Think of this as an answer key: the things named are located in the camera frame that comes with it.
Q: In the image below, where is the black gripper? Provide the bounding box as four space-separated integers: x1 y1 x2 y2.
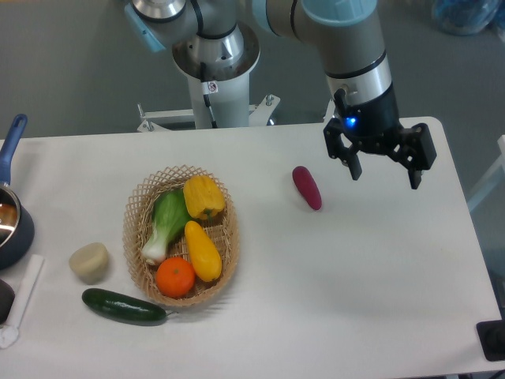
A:
323 84 437 190

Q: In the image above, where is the yellow mango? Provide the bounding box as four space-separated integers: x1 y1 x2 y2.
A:
185 220 222 282

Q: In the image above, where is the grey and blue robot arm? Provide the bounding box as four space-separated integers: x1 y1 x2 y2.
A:
125 1 436 189

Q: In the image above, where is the woven wicker basket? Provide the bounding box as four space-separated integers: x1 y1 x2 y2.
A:
123 165 240 308

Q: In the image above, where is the purple sweet potato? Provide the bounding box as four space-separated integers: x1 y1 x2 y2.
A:
292 166 323 211

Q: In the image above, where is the blue plastic bag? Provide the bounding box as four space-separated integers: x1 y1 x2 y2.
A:
431 0 503 36

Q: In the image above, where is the yellow bell pepper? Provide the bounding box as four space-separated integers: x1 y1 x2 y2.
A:
183 175 226 220

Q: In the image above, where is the green bok choy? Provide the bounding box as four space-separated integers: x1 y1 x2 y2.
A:
141 189 192 265

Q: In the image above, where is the black device at edge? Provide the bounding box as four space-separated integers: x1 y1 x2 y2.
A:
476 320 504 362

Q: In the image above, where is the orange fruit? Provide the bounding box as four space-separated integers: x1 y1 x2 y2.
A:
155 257 196 298

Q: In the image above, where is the dark green cucumber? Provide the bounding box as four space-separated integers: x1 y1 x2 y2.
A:
81 288 174 326

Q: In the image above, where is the beige potato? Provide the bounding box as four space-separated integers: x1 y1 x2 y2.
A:
69 242 109 284

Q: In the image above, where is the blue saucepan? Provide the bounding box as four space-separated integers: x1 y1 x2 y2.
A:
1 114 35 270

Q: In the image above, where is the dark round object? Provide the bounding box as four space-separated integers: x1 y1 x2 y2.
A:
0 280 15 324

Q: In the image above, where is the white frame at right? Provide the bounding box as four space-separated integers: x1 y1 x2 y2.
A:
467 135 504 212

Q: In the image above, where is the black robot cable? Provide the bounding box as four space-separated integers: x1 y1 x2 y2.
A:
199 62 219 129

